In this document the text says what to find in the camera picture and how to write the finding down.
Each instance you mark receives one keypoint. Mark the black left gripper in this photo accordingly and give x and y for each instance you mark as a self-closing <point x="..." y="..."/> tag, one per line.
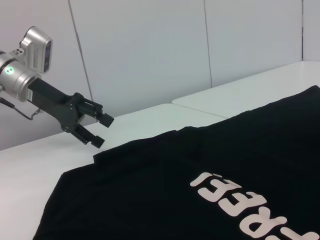
<point x="52" y="102"/>

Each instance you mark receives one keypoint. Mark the black t-shirt with FREE print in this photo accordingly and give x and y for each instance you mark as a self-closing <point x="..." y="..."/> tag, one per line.
<point x="150" y="187"/>

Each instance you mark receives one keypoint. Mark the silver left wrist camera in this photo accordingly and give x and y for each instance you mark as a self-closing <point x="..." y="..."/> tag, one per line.
<point x="37" y="50"/>

